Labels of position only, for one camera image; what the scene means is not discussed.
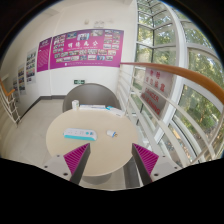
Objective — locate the metal sign with red characters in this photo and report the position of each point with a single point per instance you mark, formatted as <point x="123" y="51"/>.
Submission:
<point x="161" y="81"/>

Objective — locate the white framed window wall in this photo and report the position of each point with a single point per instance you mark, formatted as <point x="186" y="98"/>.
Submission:
<point x="200" y="50"/>

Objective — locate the green exit sign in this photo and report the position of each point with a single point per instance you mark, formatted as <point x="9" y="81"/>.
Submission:
<point x="79" y="81"/>

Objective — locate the large magenta photo poster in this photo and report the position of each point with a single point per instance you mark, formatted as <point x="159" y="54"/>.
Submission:
<point x="86" y="48"/>

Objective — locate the long flat white box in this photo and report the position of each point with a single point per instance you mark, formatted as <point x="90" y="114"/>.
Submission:
<point x="92" y="107"/>

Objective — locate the small white and green box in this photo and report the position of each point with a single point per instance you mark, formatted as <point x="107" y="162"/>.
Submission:
<point x="75" y="105"/>

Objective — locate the row of wall photo panels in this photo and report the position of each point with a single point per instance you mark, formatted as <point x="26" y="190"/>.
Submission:
<point x="30" y="66"/>

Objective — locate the narrow magenta text poster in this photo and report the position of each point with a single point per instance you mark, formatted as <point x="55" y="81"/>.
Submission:
<point x="44" y="54"/>

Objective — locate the white railing with wooden handrail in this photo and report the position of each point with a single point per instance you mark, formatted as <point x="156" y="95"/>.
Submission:
<point x="186" y="75"/>

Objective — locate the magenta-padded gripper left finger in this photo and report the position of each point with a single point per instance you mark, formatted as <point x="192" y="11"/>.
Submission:
<point x="71" y="166"/>

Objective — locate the grey curved chair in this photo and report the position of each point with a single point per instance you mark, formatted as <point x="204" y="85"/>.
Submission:
<point x="91" y="95"/>

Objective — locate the white stair railing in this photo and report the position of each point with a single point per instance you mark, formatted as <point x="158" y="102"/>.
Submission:
<point x="9" y="105"/>

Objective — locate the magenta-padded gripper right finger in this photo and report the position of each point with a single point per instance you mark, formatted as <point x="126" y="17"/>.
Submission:
<point x="153" y="166"/>

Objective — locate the white box with teal corner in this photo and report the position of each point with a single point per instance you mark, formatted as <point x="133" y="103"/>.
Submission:
<point x="116" y="111"/>

